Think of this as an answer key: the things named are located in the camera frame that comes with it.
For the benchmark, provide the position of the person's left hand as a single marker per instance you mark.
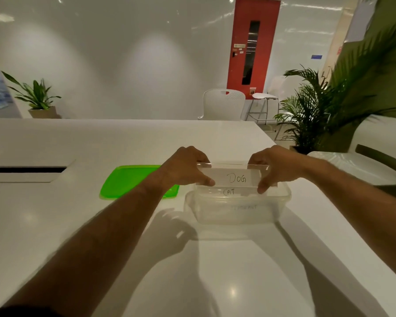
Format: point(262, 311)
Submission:
point(184, 168)

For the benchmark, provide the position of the white perforated chair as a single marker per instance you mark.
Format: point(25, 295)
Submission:
point(222, 107)

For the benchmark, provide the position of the small green leafy plant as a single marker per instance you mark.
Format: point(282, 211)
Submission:
point(36, 95)

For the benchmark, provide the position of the small beige planter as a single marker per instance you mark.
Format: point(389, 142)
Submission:
point(43, 113)

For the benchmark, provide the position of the white paper poster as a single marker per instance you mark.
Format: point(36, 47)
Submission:
point(359, 19)

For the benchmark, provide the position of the green palm plant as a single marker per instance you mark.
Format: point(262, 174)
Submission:
point(310, 115)

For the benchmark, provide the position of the large clear plastic container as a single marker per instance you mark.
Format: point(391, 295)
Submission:
point(283, 201)

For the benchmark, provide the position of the person's left forearm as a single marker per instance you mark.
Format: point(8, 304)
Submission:
point(85, 247)

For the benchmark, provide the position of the small red wall sign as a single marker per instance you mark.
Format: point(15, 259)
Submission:
point(339, 51)

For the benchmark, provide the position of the white chair with metal legs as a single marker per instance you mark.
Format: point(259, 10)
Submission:
point(376, 132)

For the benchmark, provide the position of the person's right hand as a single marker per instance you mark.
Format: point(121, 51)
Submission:
point(283, 165)

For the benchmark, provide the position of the green plastic lid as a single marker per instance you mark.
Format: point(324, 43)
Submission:
point(125, 181)

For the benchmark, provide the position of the red door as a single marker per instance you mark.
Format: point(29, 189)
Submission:
point(237, 72)

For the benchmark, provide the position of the person's right forearm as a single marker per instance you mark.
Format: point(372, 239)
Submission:
point(359, 207)

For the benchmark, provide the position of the white bar stool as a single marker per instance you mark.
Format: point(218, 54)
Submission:
point(264, 96)

